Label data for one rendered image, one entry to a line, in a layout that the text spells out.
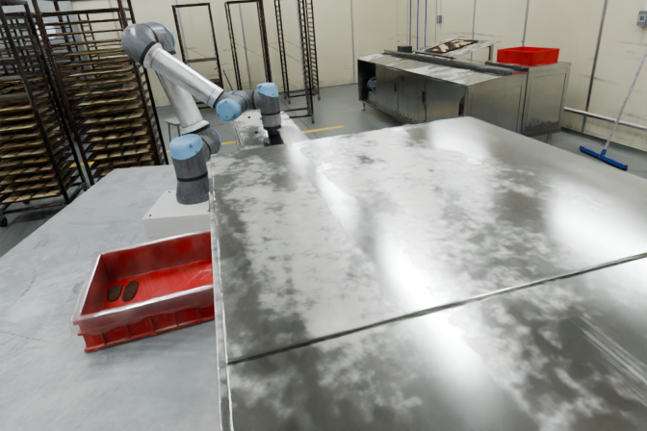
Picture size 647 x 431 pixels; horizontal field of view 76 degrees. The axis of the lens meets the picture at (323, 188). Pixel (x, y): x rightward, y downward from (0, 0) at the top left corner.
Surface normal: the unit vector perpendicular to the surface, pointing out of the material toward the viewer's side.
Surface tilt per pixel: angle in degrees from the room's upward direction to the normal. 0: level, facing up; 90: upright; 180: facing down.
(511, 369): 0
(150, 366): 0
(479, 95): 90
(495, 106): 90
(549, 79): 90
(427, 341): 0
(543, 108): 90
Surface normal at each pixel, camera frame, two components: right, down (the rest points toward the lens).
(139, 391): -0.07, -0.91
